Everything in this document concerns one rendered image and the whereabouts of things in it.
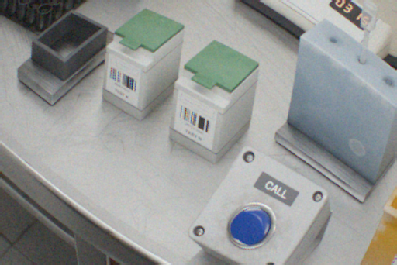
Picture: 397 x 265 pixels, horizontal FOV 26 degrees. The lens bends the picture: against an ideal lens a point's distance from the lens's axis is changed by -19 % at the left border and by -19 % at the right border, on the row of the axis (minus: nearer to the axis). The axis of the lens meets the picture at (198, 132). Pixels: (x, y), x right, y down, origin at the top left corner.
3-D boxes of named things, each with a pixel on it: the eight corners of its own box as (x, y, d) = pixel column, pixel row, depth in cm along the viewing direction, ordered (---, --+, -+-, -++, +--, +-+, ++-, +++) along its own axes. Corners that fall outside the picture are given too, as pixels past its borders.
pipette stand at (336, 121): (273, 141, 75) (289, 43, 67) (319, 96, 79) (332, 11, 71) (362, 204, 71) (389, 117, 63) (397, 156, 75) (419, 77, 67)
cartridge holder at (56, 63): (16, 79, 77) (18, 50, 74) (79, 26, 82) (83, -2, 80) (52, 107, 75) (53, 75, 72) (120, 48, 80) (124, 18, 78)
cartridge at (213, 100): (167, 138, 74) (175, 70, 69) (205, 101, 77) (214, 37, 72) (214, 165, 72) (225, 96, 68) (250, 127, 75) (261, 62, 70)
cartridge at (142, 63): (101, 98, 76) (107, 36, 71) (137, 65, 79) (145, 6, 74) (140, 122, 75) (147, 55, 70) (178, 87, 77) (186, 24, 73)
